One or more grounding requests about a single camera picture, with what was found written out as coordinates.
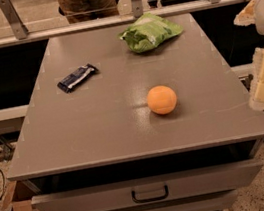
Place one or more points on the black drawer handle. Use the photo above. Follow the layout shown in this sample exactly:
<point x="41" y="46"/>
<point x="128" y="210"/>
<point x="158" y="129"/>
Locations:
<point x="150" y="196"/>

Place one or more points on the person in brown trousers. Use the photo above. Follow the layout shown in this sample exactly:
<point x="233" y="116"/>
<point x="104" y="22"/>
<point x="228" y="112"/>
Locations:
<point x="85" y="10"/>

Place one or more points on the green rice chip bag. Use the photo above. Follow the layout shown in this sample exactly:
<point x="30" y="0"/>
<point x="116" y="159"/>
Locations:
<point x="148" y="32"/>

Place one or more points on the grey drawer cabinet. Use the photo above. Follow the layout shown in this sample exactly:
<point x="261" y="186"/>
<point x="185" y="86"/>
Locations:
<point x="103" y="132"/>

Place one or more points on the metal railing frame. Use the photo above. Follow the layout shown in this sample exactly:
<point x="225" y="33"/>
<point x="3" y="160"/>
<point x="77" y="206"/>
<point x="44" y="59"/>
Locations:
<point x="22" y="21"/>

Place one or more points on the dark blue snack bar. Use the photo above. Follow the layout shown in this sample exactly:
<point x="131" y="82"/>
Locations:
<point x="71" y="81"/>

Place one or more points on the open top drawer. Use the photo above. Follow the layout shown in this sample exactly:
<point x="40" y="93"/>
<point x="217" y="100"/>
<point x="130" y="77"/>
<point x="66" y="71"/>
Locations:
<point x="181" y="184"/>

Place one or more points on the orange fruit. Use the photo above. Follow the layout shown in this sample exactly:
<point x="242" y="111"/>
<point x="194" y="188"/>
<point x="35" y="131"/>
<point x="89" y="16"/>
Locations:
<point x="161" y="100"/>

